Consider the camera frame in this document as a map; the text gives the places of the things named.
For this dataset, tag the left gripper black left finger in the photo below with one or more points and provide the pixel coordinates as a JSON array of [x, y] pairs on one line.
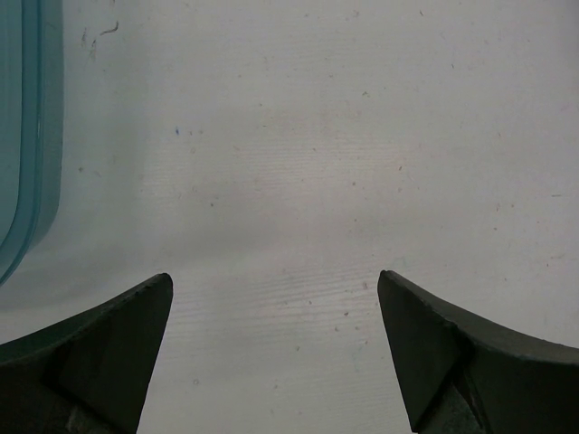
[[90, 372]]

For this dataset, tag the teal translucent plastic bin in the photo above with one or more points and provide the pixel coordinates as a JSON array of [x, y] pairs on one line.
[[32, 105]]

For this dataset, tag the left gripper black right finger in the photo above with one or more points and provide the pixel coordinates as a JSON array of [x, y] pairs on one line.
[[461, 373]]

